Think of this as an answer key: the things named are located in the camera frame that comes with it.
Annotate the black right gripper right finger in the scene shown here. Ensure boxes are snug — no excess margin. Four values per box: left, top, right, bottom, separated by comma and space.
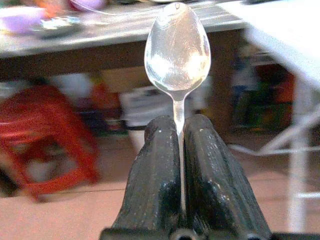
183, 113, 272, 240

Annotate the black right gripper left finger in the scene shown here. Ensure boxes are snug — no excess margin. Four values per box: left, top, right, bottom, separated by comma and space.
111, 115, 187, 232

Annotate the silver metal spoon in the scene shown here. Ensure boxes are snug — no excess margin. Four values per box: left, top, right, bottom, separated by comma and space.
143, 1, 212, 211

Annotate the red plastic stool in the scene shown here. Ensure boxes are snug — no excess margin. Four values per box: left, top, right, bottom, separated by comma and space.
0, 84, 101, 201

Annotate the white folding table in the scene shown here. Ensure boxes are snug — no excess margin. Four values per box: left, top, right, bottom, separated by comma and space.
217, 0, 320, 233

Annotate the grey wooden table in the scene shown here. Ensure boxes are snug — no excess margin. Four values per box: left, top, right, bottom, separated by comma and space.
0, 2, 248, 126

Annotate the purple plastic bowl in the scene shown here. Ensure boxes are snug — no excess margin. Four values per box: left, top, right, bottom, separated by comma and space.
0, 6, 47, 35

